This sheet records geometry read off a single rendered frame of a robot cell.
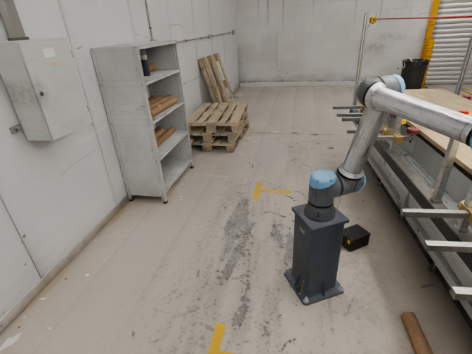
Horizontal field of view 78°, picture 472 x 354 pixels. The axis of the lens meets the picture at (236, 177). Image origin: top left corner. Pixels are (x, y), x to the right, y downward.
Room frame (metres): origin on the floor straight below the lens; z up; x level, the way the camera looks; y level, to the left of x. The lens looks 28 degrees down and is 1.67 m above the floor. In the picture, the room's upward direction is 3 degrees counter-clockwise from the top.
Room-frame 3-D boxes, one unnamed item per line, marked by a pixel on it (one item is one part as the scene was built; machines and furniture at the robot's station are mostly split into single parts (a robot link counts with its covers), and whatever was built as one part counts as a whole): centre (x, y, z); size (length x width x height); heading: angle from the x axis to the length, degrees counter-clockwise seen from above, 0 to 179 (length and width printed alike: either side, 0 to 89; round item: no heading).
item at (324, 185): (1.50, -0.51, 0.79); 0.17 x 0.15 x 0.18; 110
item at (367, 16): (3.42, -1.49, 1.20); 0.15 x 0.12 x 1.00; 171
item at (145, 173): (3.15, 0.87, 0.78); 0.90 x 0.45 x 1.55; 167
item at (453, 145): (1.40, -1.15, 0.93); 0.05 x 0.04 x 0.45; 171
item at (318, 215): (1.49, -0.51, 0.65); 0.19 x 0.19 x 0.10
